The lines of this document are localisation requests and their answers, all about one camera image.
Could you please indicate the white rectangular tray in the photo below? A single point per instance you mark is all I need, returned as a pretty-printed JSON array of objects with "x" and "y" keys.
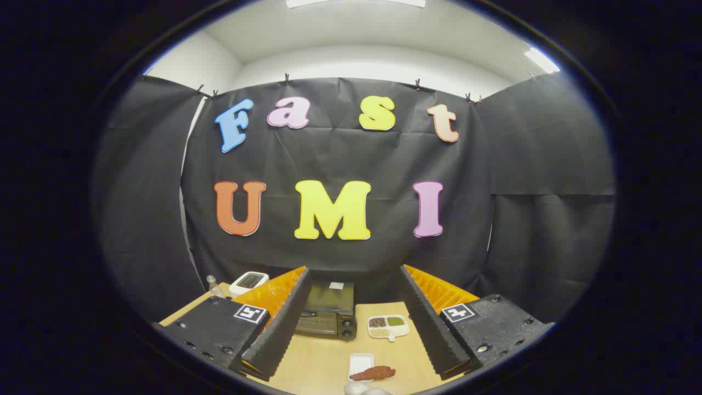
[{"x": 361, "y": 360}]

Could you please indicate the small clear bottle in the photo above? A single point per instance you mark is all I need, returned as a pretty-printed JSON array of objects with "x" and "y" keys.
[{"x": 214, "y": 286}]

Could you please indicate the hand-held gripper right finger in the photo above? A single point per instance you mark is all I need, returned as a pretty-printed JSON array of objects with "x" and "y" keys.
[{"x": 430, "y": 329}]

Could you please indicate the white divided dish with beans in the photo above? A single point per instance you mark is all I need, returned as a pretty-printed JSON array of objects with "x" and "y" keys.
[{"x": 387, "y": 325}]

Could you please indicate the red meat slice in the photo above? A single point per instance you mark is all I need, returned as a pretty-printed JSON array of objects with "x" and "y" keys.
[{"x": 373, "y": 373}]

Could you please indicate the white pop-up toaster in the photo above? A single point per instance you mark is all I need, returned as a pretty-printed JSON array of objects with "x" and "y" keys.
[{"x": 248, "y": 282}]

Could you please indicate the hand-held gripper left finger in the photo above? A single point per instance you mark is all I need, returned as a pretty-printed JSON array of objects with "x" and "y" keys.
[{"x": 285, "y": 323}]

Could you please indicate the ceiling light panel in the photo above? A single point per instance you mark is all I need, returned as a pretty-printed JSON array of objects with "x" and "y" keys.
[{"x": 542, "y": 60}]

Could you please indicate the black toaster oven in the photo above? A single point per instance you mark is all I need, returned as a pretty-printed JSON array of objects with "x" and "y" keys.
[{"x": 329, "y": 310}]

